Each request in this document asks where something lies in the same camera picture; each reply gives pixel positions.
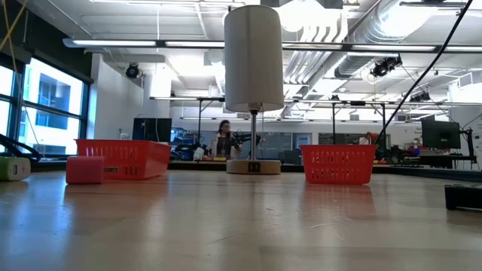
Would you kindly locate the small red background object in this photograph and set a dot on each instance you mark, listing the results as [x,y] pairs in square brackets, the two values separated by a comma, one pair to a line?
[373,136]

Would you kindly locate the black computer monitor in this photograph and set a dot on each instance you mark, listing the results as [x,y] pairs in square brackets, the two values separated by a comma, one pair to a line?
[150,130]
[440,133]

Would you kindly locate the silver ventilation duct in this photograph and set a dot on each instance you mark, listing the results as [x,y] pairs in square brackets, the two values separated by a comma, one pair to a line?
[369,34]

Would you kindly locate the red plastic basket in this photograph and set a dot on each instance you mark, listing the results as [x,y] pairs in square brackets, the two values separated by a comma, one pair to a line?
[132,158]
[339,163]

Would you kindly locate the long ceiling light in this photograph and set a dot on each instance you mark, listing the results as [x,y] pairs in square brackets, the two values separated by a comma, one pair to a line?
[391,47]
[113,42]

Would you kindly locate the person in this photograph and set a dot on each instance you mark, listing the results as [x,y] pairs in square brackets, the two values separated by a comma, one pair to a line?
[225,145]

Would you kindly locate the black background robot arm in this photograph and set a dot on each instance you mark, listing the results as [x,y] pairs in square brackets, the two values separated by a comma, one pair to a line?
[244,137]

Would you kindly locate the white shade table lamp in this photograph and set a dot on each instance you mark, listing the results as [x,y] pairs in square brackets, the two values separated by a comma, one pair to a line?
[252,56]

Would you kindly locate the black power bank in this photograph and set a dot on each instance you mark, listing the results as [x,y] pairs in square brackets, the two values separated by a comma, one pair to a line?
[463,197]

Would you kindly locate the pink wall charger block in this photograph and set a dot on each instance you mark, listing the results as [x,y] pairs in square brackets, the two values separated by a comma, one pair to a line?
[84,169]

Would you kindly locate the black round ceiling camera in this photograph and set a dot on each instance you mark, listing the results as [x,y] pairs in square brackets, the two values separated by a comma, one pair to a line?
[132,70]

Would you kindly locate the black ceiling camera cluster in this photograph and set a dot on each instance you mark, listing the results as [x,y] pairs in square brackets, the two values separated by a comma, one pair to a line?
[386,66]

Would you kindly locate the black metal frame stand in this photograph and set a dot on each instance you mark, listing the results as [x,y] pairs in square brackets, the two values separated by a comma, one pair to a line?
[333,124]
[199,120]

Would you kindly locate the green and white charger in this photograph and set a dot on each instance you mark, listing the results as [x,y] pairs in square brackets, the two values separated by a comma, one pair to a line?
[13,169]

